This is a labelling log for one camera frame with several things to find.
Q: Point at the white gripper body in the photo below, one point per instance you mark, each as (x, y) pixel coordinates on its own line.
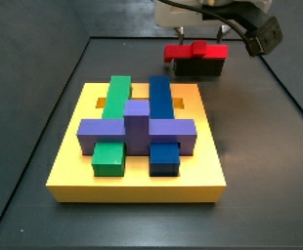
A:
(170, 16)

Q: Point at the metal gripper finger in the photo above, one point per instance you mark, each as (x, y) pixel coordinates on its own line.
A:
(220, 35)
(181, 34)

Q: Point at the red cross-shaped block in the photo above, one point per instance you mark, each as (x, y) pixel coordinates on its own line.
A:
(198, 50)

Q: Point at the yellow base board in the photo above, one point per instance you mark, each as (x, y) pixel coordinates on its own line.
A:
(200, 183)

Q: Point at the black U-shaped holder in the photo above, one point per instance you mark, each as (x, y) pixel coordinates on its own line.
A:
(198, 67)

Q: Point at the purple cross-shaped block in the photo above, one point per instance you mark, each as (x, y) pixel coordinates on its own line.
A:
(138, 131)

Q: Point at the blue long block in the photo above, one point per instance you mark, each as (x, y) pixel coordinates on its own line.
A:
(165, 159)

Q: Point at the green long block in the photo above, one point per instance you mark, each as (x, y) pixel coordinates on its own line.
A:
(109, 156)

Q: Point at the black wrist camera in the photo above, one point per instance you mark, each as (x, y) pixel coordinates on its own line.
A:
(265, 38)

